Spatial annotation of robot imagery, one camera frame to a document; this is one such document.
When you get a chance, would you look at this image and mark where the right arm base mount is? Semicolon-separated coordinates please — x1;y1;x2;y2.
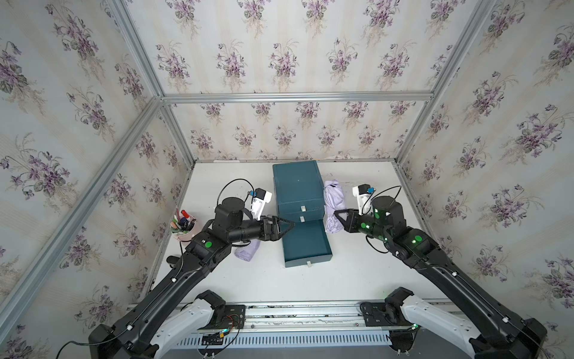
359;287;415;327

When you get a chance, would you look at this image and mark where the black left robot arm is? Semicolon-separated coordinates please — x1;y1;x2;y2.
85;197;295;358

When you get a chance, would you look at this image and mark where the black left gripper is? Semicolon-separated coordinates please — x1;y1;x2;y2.
226;216;294;245

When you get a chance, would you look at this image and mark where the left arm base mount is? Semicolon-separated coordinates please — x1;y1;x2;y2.
196;290;247;330

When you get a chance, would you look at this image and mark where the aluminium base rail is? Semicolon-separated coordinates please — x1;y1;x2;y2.
125;295;476;335

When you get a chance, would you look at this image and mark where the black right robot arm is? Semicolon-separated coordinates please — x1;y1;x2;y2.
333;184;547;358

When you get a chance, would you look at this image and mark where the teal bottom drawer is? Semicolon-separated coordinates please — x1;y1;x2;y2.
281;221;333;268

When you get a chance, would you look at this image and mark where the white ventilation grille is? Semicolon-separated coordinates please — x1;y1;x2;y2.
170;331;392;351

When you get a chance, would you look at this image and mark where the cup of coloured pens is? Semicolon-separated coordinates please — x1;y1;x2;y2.
170;209;197;243

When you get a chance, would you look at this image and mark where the teal drawer cabinet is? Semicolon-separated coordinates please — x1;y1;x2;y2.
273;161;324;223

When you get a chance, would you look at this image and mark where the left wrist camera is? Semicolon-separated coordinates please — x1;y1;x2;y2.
250;188;273;221

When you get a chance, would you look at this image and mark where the purple folded umbrella left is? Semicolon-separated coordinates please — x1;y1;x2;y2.
235;240;261;262

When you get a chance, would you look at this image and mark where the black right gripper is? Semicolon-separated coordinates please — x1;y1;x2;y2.
334;207;393;245

